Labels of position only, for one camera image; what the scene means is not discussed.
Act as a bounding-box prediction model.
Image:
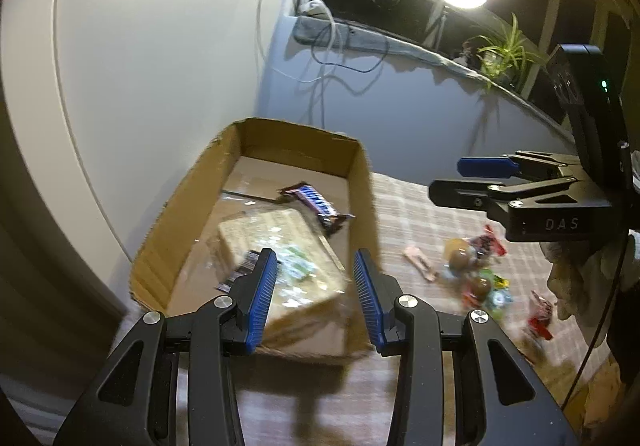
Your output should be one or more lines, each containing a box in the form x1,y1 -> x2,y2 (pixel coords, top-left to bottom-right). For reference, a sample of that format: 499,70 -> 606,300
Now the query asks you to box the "brown jelly cup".
462,271 -> 496,309
442,238 -> 478,277

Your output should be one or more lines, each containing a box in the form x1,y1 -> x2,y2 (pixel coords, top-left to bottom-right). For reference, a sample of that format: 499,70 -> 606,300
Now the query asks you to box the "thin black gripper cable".
562,231 -> 631,412

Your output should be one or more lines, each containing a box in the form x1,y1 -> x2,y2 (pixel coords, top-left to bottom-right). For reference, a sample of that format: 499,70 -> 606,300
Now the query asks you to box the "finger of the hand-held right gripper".
428,176 -> 583,221
457,151 -> 583,181

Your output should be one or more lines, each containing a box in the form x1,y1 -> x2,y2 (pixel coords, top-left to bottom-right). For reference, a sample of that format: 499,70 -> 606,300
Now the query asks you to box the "green potted plant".
470,13 -> 548,94

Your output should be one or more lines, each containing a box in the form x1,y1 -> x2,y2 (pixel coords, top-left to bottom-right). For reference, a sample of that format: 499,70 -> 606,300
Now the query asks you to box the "pink white snack packet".
404,247 -> 441,283

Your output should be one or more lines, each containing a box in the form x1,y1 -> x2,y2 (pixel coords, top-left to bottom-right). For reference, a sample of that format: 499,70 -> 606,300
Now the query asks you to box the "white wardrobe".
0,0 -> 321,327

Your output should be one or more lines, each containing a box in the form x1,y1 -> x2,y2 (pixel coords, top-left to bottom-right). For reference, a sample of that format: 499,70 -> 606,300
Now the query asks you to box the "dark green yellow packet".
480,268 -> 511,289

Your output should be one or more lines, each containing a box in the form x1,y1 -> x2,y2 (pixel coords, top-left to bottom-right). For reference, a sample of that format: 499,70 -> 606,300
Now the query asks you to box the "beige checked blanket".
0,171 -> 626,446

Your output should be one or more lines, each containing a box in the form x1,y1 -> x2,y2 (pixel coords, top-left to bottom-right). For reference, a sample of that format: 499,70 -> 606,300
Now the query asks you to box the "grey lumpy cloth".
540,231 -> 640,347

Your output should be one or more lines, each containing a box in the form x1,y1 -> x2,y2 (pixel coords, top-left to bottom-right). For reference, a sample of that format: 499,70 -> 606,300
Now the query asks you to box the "brown blue chocolate bar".
277,182 -> 356,234

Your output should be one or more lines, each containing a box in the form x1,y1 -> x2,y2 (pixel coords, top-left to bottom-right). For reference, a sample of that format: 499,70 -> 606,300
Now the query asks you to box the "white power strip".
295,0 -> 331,16

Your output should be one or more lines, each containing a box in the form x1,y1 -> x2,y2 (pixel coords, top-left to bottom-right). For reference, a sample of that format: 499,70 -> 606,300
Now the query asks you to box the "brown cardboard box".
129,117 -> 383,367

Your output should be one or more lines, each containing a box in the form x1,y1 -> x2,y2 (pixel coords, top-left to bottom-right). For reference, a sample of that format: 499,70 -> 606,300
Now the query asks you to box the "thin white cable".
255,0 -> 341,84

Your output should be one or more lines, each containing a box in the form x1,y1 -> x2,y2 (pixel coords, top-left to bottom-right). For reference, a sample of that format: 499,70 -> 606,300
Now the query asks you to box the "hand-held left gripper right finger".
351,249 -> 581,446

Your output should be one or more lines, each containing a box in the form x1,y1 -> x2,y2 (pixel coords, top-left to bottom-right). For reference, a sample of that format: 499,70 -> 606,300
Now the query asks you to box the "small dark striped packet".
215,251 -> 258,294

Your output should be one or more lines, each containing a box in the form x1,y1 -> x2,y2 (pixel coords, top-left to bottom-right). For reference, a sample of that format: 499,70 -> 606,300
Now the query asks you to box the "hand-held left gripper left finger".
52,248 -> 278,446

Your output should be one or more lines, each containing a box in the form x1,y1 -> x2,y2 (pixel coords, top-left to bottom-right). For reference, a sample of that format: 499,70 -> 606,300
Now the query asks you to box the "red clear dried fruit packet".
467,226 -> 508,259
527,291 -> 556,342

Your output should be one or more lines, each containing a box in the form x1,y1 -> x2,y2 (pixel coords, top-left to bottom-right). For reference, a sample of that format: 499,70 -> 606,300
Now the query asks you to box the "thick white cable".
307,0 -> 341,127

